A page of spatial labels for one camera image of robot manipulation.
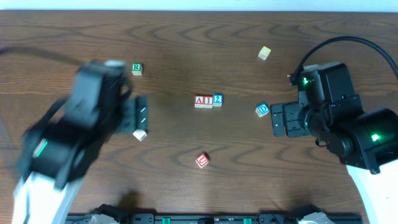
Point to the blue number 2 block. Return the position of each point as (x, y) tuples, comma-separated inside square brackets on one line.
[(217, 100)]

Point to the red letter A block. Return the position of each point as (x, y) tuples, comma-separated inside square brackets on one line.
[(199, 101)]

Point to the yellow wooden block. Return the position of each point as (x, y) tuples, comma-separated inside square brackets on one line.
[(264, 53)]

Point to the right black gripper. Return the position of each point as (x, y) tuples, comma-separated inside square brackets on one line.
[(288, 119)]

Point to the red letter I block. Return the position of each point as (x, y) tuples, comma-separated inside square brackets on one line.
[(207, 101)]

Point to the green letter R block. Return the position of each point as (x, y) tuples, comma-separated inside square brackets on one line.
[(137, 69)]

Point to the blue letter D block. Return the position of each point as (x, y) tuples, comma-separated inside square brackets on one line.
[(262, 110)]

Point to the red letter U block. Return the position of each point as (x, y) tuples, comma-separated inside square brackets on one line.
[(202, 160)]

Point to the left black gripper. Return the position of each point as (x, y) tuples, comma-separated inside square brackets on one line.
[(137, 115)]

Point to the white block green B side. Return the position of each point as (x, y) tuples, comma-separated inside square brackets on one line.
[(140, 134)]

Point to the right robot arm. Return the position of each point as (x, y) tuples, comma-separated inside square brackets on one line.
[(366, 143)]

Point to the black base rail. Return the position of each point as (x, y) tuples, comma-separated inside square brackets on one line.
[(262, 218)]

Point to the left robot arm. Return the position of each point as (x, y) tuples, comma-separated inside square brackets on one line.
[(56, 157)]

